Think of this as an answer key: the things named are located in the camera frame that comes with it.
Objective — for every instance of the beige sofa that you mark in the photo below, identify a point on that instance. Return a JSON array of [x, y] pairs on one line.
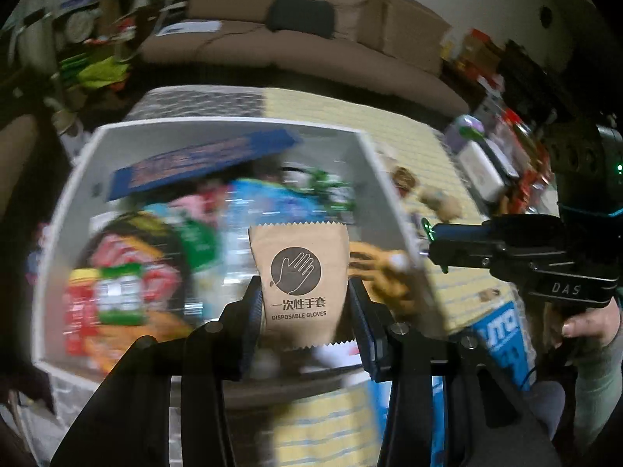
[[243, 44]]

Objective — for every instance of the small beige plush toy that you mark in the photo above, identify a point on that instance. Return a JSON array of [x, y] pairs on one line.
[[440, 206]]

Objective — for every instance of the yellow checked tablecloth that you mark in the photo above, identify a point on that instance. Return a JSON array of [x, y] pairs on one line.
[[340, 112]]

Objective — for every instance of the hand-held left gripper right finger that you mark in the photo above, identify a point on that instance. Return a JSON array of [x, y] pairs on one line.
[[364, 323]]

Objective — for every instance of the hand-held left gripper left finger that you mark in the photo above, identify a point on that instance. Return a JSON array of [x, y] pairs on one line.
[[250, 314]]

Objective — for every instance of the flat white tray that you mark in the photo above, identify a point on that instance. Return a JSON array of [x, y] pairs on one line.
[[504, 158]]

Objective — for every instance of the brown paper glove packet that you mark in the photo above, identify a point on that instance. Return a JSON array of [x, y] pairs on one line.
[[297, 272]]

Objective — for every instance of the black cushion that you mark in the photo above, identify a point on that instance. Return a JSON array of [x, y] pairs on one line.
[[301, 14]]

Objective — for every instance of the purple round container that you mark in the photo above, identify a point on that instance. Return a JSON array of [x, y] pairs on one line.
[[465, 131]]

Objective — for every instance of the blue flat box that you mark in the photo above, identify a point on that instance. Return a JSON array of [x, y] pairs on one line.
[[194, 160]]

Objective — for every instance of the person's right hand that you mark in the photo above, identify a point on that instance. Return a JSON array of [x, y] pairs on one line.
[[594, 326]]

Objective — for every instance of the white rectangular box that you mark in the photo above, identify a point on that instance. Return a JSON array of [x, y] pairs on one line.
[[479, 172]]

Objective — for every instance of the white paper sheet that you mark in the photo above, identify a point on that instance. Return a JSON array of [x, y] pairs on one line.
[[187, 28]]

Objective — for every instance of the green packet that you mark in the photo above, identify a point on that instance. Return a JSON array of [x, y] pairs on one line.
[[197, 243]]

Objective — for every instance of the cluttered shelf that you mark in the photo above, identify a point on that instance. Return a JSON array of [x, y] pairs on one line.
[[82, 9]]

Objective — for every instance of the yellow-green cloth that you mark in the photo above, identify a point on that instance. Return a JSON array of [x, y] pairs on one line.
[[102, 72]]

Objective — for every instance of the blue plastic packet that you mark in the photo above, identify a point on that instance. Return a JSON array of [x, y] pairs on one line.
[[272, 199]]

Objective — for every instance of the pile of red snack packets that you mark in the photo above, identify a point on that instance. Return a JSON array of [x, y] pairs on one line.
[[528, 155]]

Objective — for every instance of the white storage box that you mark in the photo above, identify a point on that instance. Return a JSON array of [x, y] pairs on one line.
[[382, 180]]

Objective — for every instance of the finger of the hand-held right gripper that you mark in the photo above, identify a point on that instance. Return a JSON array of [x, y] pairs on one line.
[[462, 233], [462, 258]]

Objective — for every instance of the blue and white box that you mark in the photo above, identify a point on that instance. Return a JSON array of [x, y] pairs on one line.
[[501, 340]]

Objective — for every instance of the red snack packet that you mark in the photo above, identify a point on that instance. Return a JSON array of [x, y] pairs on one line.
[[82, 311]]

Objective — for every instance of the person's right forearm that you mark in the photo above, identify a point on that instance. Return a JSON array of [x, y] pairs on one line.
[[601, 389]]

